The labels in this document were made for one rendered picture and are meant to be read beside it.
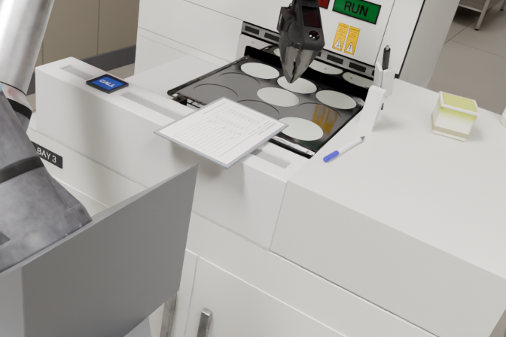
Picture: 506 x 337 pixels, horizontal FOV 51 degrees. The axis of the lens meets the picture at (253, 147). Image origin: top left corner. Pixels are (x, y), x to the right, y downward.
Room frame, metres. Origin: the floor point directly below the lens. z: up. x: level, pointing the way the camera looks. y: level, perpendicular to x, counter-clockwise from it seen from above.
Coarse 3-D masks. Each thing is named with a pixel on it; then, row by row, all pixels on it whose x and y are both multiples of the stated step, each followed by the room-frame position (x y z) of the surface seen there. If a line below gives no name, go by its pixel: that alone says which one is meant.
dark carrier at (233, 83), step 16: (240, 64) 1.32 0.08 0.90; (208, 80) 1.17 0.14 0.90; (224, 80) 1.19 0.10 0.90; (240, 80) 1.21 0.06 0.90; (256, 80) 1.23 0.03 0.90; (272, 80) 1.25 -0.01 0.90; (192, 96) 1.07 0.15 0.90; (208, 96) 1.08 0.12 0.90; (224, 96) 1.10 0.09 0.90; (240, 96) 1.12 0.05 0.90; (256, 96) 1.14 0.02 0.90; (304, 96) 1.20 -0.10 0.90; (352, 96) 1.26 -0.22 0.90; (272, 112) 1.07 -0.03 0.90; (288, 112) 1.09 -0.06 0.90; (304, 112) 1.11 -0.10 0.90; (320, 112) 1.13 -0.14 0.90; (336, 112) 1.14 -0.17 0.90; (352, 112) 1.16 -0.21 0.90; (336, 128) 1.06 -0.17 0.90; (304, 144) 0.95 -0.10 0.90; (320, 144) 0.97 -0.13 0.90
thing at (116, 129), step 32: (64, 64) 0.96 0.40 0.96; (64, 96) 0.89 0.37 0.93; (96, 96) 0.86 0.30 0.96; (128, 96) 0.89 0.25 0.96; (160, 96) 0.91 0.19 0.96; (64, 128) 0.89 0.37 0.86; (96, 128) 0.86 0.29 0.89; (128, 128) 0.83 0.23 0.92; (96, 160) 0.86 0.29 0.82; (128, 160) 0.83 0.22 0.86; (160, 160) 0.80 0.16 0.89; (192, 160) 0.77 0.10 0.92; (256, 160) 0.75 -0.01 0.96; (288, 160) 0.77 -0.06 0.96; (224, 192) 0.74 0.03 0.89; (256, 192) 0.72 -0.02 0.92; (224, 224) 0.74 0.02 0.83; (256, 224) 0.72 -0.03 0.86
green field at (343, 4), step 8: (336, 0) 1.35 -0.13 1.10; (344, 0) 1.35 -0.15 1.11; (352, 0) 1.34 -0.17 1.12; (336, 8) 1.35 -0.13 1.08; (344, 8) 1.34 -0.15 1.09; (352, 8) 1.34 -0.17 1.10; (360, 8) 1.33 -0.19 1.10; (368, 8) 1.32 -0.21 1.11; (376, 8) 1.31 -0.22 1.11; (360, 16) 1.33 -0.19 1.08; (368, 16) 1.32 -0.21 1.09
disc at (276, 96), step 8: (264, 88) 1.20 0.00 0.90; (272, 88) 1.21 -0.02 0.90; (264, 96) 1.15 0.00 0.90; (272, 96) 1.16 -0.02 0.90; (280, 96) 1.17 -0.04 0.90; (288, 96) 1.18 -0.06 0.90; (296, 96) 1.19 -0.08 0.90; (280, 104) 1.12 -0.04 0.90; (288, 104) 1.13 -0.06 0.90; (296, 104) 1.14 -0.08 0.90
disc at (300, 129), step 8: (280, 120) 1.04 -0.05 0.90; (288, 120) 1.05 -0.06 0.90; (296, 120) 1.05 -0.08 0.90; (304, 120) 1.06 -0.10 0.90; (288, 128) 1.01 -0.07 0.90; (296, 128) 1.02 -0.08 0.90; (304, 128) 1.03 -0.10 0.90; (312, 128) 1.03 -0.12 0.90; (320, 128) 1.04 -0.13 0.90; (296, 136) 0.98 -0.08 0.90; (304, 136) 0.99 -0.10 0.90; (312, 136) 1.00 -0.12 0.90; (320, 136) 1.00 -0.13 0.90
